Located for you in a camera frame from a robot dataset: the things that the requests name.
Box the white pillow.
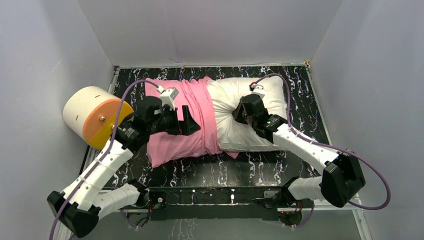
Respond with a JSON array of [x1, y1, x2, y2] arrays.
[[205, 77, 288, 153]]

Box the pink pillowcase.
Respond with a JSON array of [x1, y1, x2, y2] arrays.
[[144, 76, 240, 169]]

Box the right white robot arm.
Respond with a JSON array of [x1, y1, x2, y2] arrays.
[[232, 94, 366, 208]]

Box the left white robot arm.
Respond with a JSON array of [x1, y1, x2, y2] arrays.
[[47, 96, 201, 238]]

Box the white orange yellow cylinder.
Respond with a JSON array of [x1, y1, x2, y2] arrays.
[[62, 86, 121, 150]]

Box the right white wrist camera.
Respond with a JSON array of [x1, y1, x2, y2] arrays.
[[249, 82, 266, 100]]

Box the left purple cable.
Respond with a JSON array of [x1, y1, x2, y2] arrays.
[[48, 78, 165, 240]]

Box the purple cable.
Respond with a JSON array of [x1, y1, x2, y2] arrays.
[[48, 78, 165, 240], [250, 72, 392, 211]]

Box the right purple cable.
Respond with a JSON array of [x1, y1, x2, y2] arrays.
[[250, 72, 392, 211]]

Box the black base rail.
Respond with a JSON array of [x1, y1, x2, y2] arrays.
[[149, 186, 286, 221]]

